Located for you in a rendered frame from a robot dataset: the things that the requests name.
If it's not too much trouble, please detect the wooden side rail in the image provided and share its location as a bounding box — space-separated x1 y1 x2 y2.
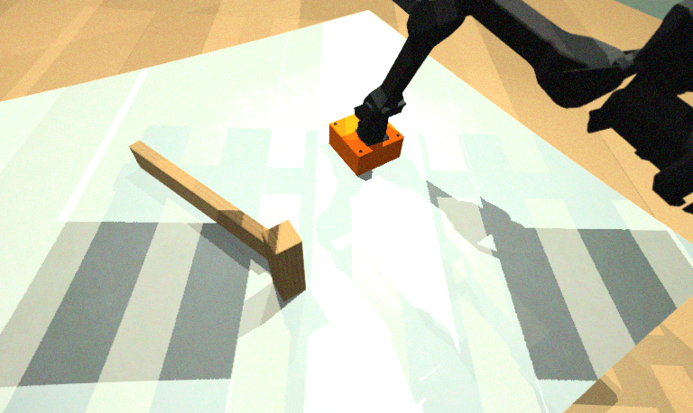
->
128 141 268 260

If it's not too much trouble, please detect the wooden post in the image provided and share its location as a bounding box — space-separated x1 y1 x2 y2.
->
262 220 306 302

